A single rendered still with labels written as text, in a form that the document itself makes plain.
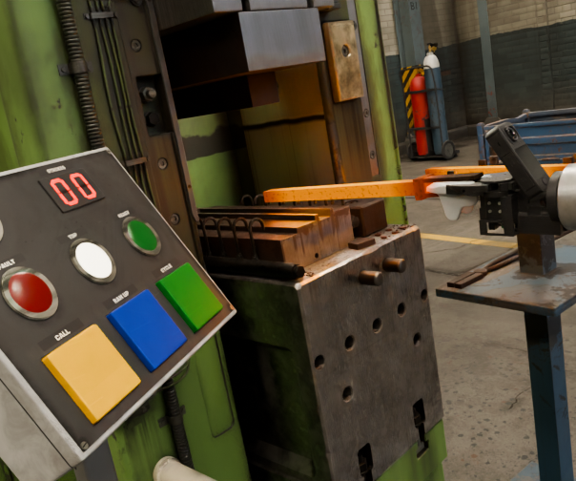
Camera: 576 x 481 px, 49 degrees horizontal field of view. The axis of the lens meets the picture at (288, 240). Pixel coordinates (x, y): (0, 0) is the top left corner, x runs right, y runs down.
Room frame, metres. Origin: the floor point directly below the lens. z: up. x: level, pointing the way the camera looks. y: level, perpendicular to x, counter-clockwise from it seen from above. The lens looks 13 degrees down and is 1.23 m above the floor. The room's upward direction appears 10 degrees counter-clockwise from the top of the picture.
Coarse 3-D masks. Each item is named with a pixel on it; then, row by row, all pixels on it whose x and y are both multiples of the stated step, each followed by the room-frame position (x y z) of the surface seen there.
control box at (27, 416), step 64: (0, 192) 0.65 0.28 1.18; (128, 192) 0.81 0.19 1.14; (0, 256) 0.59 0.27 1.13; (64, 256) 0.65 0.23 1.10; (128, 256) 0.72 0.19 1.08; (192, 256) 0.81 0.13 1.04; (0, 320) 0.53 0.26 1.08; (64, 320) 0.58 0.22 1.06; (0, 384) 0.51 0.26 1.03; (0, 448) 0.52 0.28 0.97; (64, 448) 0.49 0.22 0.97
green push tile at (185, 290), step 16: (176, 272) 0.75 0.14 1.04; (192, 272) 0.77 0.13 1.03; (160, 288) 0.72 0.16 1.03; (176, 288) 0.73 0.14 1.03; (192, 288) 0.75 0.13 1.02; (208, 288) 0.77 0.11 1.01; (176, 304) 0.71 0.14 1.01; (192, 304) 0.73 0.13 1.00; (208, 304) 0.75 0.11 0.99; (192, 320) 0.71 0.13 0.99; (208, 320) 0.73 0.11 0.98
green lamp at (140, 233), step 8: (128, 224) 0.76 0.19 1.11; (136, 224) 0.77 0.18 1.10; (144, 224) 0.78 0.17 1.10; (136, 232) 0.76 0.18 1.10; (144, 232) 0.77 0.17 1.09; (152, 232) 0.78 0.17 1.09; (136, 240) 0.75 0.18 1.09; (144, 240) 0.76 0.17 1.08; (152, 240) 0.77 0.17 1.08; (144, 248) 0.75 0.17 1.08; (152, 248) 0.76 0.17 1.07
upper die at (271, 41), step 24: (216, 24) 1.12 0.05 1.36; (240, 24) 1.08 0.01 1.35; (264, 24) 1.12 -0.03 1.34; (288, 24) 1.16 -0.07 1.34; (312, 24) 1.20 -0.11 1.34; (168, 48) 1.22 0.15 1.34; (192, 48) 1.18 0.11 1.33; (216, 48) 1.13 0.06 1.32; (240, 48) 1.09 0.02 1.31; (264, 48) 1.11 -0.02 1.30; (288, 48) 1.15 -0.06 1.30; (312, 48) 1.19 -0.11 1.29; (168, 72) 1.24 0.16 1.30; (192, 72) 1.19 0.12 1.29; (216, 72) 1.14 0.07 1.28; (240, 72) 1.09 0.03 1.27; (264, 72) 1.23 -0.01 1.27
